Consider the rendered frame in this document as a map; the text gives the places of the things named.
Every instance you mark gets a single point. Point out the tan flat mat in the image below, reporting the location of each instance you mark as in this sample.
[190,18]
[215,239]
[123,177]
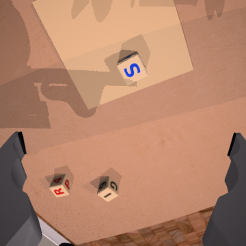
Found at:
[90,37]

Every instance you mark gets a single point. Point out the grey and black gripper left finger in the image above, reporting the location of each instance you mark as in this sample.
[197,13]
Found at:
[19,224]

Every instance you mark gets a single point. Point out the beige letter block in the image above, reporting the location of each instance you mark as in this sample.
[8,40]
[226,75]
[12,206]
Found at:
[108,189]
[132,68]
[61,185]

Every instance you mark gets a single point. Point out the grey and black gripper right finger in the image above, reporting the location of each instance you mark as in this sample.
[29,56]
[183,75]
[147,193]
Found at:
[227,224]

